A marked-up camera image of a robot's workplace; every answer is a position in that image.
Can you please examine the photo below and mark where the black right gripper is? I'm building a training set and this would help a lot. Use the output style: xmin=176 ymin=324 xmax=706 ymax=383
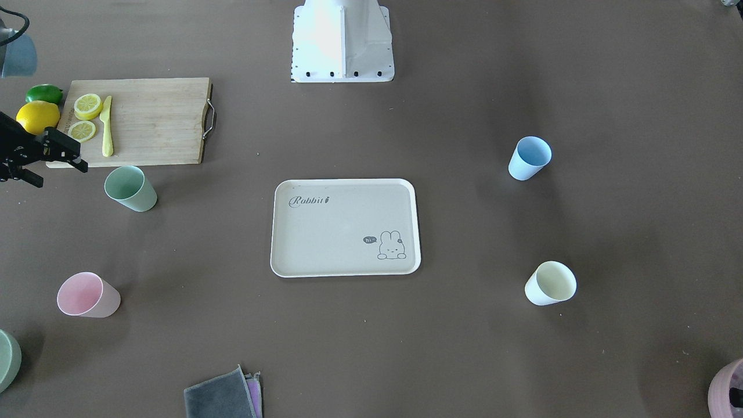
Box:
xmin=1 ymin=112 xmax=88 ymax=188

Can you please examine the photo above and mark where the green cup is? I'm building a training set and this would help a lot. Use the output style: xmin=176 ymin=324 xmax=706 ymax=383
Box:
xmin=104 ymin=165 xmax=157 ymax=212

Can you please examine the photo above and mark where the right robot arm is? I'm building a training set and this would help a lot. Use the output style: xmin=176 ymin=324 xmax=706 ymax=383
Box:
xmin=1 ymin=8 xmax=88 ymax=188

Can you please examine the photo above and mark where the cream rabbit tray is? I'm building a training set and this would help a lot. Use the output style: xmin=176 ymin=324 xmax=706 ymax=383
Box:
xmin=270 ymin=178 xmax=422 ymax=278

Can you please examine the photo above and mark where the yellow lemon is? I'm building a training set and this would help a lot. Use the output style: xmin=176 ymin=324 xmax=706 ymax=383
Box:
xmin=15 ymin=100 xmax=60 ymax=135

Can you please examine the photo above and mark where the lemon slice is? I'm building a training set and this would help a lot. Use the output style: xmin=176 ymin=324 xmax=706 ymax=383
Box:
xmin=73 ymin=93 xmax=103 ymax=121
xmin=67 ymin=121 xmax=98 ymax=143

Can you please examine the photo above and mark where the yellow plastic knife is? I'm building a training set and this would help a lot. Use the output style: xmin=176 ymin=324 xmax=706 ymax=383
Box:
xmin=99 ymin=96 xmax=114 ymax=158

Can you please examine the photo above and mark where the green lime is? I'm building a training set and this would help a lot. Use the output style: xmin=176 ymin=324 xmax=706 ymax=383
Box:
xmin=26 ymin=83 xmax=64 ymax=105

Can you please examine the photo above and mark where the pink cup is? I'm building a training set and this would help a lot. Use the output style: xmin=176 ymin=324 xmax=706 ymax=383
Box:
xmin=56 ymin=272 xmax=121 ymax=318

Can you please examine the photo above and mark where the green bowl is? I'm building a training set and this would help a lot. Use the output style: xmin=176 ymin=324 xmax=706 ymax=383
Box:
xmin=0 ymin=330 xmax=22 ymax=392

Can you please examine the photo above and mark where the grey cloth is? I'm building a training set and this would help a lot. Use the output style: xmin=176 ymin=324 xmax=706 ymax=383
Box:
xmin=183 ymin=367 xmax=264 ymax=417

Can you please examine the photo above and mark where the blue cup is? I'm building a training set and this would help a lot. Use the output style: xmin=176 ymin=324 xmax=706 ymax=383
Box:
xmin=508 ymin=136 xmax=552 ymax=181

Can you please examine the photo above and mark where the cream cup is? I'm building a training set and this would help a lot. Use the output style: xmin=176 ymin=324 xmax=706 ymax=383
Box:
xmin=524 ymin=260 xmax=578 ymax=306

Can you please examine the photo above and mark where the pink bowl with ice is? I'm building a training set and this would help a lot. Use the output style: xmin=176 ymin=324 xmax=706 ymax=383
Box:
xmin=708 ymin=359 xmax=742 ymax=417

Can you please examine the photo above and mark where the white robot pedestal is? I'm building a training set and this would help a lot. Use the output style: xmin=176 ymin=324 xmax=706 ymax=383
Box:
xmin=290 ymin=1 xmax=395 ymax=83

